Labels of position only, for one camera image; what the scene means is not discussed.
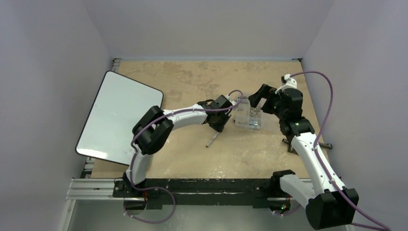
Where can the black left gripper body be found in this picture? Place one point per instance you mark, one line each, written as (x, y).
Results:
(219, 123)

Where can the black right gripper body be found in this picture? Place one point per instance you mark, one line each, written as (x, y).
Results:
(267, 97)

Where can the white marker pen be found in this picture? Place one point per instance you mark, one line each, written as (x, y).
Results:
(212, 140)

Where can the white whiteboard black frame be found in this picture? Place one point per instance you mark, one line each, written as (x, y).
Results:
(118, 106)

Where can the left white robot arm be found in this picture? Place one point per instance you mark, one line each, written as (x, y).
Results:
(153, 129)

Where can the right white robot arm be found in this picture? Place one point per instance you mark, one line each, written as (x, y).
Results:
(327, 201)

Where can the clear plastic screw organizer box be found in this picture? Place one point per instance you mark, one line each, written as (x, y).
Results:
(249, 117)

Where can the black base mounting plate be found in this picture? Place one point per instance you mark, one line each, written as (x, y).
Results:
(156, 193)

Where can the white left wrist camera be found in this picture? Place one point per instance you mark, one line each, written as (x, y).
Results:
(233, 102)

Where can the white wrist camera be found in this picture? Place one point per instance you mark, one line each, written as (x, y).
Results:
(233, 102)
(287, 82)

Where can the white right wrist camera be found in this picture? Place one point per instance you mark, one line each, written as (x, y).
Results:
(287, 82)

